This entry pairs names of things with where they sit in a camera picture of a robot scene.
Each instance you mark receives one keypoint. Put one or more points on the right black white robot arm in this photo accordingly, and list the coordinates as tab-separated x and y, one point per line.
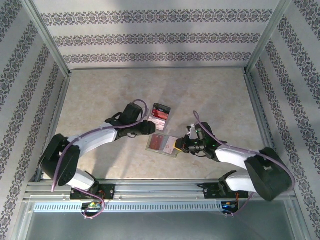
232	157

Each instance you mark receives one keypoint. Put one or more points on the aluminium frame post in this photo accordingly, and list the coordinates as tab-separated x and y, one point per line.
47	40
268	37

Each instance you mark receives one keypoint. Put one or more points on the aluminium side rail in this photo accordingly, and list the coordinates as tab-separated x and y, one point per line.
261	112
58	110

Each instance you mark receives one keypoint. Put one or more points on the olive green card holder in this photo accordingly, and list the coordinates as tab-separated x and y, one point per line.
178	152

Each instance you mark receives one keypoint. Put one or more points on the pink white patterned card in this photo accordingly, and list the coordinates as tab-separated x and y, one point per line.
158	123

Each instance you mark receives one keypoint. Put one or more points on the aluminium front rail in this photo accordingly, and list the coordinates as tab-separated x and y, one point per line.
160	190

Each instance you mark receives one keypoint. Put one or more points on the grey metal sheet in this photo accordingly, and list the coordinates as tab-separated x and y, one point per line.
160	227

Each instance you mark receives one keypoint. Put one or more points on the aluminium back rail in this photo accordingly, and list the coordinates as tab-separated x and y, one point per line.
157	67

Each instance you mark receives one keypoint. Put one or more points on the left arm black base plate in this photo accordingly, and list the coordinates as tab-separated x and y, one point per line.
110	192

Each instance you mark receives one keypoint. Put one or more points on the clear acrylic card box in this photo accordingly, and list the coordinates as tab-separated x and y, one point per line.
162	128

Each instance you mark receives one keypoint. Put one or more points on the pink credit card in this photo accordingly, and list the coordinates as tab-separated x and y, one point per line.
170	145

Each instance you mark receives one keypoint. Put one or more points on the dark red credit card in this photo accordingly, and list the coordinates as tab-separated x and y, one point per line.
161	115

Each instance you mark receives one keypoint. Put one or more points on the black credit card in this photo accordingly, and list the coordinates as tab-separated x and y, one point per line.
163	108

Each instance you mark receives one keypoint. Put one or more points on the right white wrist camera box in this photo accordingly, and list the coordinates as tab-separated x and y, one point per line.
192	128

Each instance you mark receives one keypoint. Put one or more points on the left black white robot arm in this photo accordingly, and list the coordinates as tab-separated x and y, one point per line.
100	136

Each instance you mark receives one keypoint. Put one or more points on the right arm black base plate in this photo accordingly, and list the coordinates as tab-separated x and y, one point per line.
210	191

